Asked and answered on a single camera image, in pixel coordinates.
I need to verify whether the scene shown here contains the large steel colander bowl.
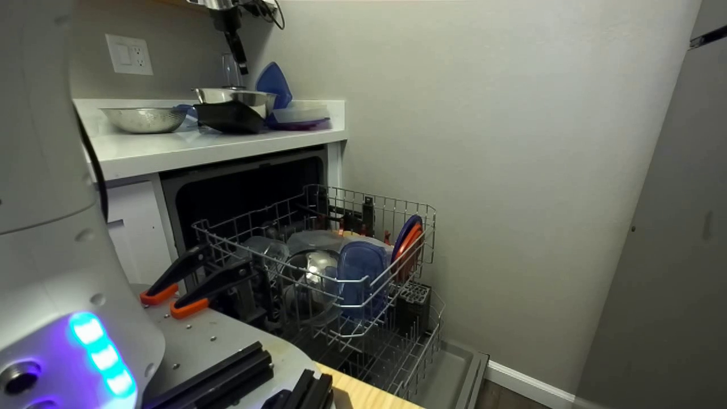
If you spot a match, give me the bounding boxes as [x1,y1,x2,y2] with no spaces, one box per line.
[104,107,184,133]

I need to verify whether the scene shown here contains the black aluminium rails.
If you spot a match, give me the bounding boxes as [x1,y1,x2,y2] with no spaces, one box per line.
[143,340,335,409]

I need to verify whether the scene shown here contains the black baking tray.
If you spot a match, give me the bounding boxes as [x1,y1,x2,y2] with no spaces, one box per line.
[195,101,265,133]

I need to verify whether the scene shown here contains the orange black clamp right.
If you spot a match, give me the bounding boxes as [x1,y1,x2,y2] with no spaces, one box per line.
[170,263,250,320]

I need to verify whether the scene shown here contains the silver bowl in rack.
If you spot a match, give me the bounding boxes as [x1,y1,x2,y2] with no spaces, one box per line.
[302,249,339,290]

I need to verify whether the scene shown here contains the grey dishwasher door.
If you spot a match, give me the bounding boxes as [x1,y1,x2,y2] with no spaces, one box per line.
[410,338,489,409]

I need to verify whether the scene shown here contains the orange black utensil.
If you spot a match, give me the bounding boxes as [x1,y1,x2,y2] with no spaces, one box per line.
[390,213,422,282]

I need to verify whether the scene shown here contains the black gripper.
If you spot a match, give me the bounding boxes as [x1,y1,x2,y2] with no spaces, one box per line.
[189,0,287,74]

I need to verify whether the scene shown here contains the stainless refrigerator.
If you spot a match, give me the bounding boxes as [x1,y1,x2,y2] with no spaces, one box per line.
[576,0,727,409]

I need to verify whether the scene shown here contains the white wire upper rack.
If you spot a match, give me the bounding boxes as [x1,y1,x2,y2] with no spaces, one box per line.
[189,184,438,335]

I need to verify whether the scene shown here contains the silver bowl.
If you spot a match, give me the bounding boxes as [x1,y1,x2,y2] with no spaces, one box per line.
[302,249,339,290]
[195,85,275,117]

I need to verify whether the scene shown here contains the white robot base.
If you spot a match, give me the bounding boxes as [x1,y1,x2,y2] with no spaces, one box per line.
[0,0,167,409]

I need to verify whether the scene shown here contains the blue container on counter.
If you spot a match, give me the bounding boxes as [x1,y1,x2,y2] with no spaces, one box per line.
[254,60,293,109]

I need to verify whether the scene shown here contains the white wall outlet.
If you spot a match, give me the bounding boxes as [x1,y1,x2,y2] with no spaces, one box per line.
[104,33,152,74]

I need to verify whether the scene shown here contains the lower wire rack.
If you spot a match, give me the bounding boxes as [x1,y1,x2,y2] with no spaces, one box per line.
[305,282,440,401]

